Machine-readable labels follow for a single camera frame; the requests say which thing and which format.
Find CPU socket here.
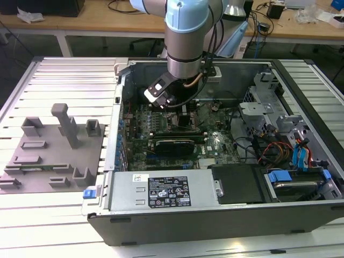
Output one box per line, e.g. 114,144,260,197
166,111,195,131

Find black RAM slot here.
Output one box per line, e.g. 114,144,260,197
152,135,207,140
149,130,209,135

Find green motherboard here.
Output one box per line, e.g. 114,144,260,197
122,101,242,171

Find black graphics card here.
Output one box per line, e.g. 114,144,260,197
154,138,196,156

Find pale blue teach pendant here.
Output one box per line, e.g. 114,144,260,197
217,20,249,59

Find silver metal disk bay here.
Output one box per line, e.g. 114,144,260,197
238,71,307,151

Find silver finned heat sink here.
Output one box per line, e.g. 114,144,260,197
198,157,216,169

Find black plastic drive cover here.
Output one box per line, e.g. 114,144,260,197
208,163,270,205

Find wooden desk with white legs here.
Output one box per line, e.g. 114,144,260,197
0,0,167,57
243,0,344,54

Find grey power supply with label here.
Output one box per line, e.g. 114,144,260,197
108,170,216,213

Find small black device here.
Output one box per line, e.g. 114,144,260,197
267,2,286,20

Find black and silver PC case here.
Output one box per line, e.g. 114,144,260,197
87,58,344,247

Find hard disk in blue carrier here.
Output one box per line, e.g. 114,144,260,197
264,169,333,203

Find clear plastic bag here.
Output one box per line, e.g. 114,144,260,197
294,4,325,24

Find grey parts rack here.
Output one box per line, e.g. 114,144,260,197
0,103,106,193

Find large black box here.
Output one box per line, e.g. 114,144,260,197
0,0,85,17

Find green RAM stick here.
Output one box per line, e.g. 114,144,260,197
20,164,68,170

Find open white box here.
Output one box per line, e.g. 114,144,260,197
316,12,344,29

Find crumpled clear plastic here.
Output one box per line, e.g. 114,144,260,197
16,6,45,24

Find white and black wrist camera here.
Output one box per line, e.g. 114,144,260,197
144,72,177,110

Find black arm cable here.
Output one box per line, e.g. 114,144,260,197
185,20,225,106

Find red yellow power wires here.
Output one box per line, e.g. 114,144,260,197
262,141,294,163

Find blue flat data cable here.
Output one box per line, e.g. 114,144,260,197
292,137,313,171

